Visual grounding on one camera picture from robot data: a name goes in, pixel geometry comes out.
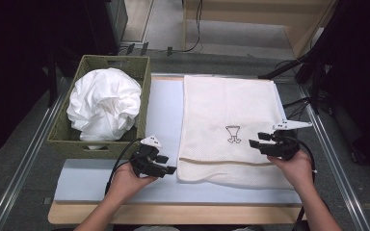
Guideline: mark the light wooden shelf unit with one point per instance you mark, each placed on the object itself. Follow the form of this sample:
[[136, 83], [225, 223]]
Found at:
[[237, 9]]

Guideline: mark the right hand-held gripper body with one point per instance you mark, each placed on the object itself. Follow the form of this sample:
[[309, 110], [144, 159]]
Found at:
[[282, 147]]

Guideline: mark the pale blue table mat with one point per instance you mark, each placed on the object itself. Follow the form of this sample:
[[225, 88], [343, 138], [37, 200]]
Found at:
[[163, 112]]

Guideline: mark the green woven basket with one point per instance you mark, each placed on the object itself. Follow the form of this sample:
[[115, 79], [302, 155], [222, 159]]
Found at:
[[125, 153]]

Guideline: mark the black metal stand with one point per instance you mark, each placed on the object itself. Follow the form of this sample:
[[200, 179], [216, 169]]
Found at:
[[282, 69]]

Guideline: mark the dark cabinet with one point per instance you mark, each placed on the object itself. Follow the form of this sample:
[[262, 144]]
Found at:
[[120, 19]]

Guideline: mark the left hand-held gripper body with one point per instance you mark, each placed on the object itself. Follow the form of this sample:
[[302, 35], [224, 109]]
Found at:
[[144, 165]]

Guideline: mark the light wooden table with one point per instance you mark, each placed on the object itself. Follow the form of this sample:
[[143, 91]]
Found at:
[[173, 215]]

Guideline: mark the person's grey trousers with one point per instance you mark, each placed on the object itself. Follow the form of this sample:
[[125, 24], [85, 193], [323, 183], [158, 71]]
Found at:
[[157, 229]]

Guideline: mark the white mesh laundry bag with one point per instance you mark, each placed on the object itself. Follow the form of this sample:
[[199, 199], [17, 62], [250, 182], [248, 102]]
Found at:
[[224, 102]]

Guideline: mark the metal floor rail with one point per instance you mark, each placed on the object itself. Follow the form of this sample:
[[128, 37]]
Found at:
[[29, 157], [334, 163]]

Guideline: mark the white cloth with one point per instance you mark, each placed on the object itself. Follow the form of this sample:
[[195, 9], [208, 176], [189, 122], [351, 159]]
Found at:
[[102, 102]]

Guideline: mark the black stand leg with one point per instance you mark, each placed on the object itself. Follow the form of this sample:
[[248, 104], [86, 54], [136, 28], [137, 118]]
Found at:
[[52, 83]]

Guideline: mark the person's right hand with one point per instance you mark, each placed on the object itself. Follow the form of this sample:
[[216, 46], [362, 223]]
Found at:
[[298, 173]]

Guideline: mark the person's left hand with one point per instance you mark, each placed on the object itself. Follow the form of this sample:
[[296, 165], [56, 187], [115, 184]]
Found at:
[[125, 183]]

